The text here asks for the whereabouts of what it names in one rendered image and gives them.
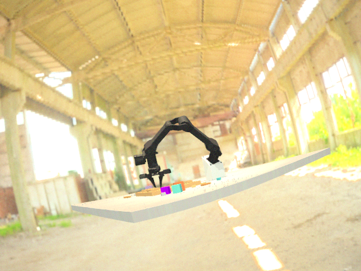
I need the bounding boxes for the pale yellow square board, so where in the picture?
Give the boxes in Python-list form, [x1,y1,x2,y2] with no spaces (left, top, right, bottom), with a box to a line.
[135,180,201,196]

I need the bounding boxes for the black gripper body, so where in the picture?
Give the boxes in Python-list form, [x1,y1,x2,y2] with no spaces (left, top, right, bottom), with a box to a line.
[139,162,171,179]

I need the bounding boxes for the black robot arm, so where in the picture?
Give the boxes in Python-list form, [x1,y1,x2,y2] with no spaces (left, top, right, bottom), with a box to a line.
[134,116,222,174]

